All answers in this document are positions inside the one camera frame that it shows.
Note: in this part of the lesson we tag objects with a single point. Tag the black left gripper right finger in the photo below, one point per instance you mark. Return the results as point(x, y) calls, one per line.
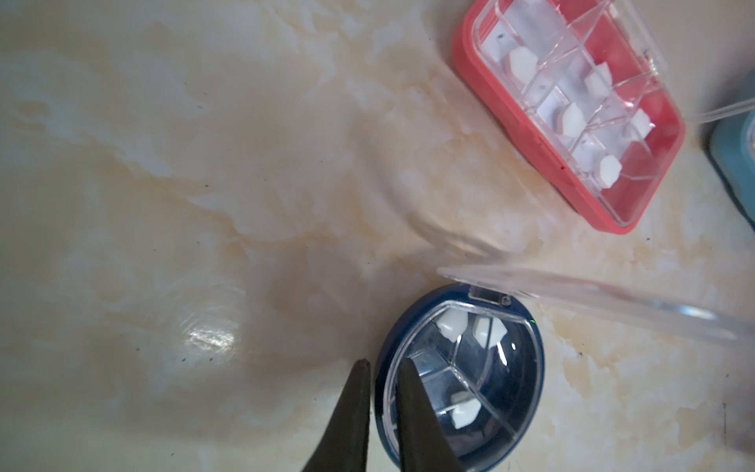
point(422, 444)

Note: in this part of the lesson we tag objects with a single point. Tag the dark round pillbox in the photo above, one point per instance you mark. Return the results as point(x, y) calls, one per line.
point(480, 355)

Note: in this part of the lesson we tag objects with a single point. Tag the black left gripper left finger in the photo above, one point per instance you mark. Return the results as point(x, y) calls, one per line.
point(344, 446)

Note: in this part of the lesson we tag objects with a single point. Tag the red rectangular pillbox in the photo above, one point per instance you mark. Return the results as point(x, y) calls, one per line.
point(579, 88)

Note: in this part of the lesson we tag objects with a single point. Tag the blue rectangular pillbox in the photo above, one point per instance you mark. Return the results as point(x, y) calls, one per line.
point(728, 138)

